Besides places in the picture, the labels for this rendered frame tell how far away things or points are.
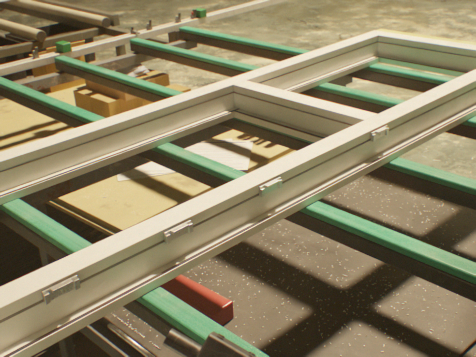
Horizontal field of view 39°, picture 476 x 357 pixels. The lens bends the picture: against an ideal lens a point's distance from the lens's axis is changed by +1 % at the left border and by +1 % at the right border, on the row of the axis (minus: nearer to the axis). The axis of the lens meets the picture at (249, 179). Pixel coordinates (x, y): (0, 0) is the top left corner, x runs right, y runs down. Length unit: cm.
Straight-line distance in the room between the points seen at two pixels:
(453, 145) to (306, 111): 229
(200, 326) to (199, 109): 72
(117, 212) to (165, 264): 70
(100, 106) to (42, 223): 109
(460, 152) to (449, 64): 175
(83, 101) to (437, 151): 195
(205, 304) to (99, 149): 37
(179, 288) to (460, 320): 55
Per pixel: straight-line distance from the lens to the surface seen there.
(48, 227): 115
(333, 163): 119
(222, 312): 130
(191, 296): 133
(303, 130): 141
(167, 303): 91
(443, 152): 355
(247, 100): 152
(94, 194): 177
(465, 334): 132
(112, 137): 137
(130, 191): 175
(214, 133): 162
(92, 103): 226
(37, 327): 89
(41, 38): 274
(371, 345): 127
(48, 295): 87
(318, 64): 176
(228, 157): 188
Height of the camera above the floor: 139
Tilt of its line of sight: 26 degrees down
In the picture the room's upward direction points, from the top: 3 degrees counter-clockwise
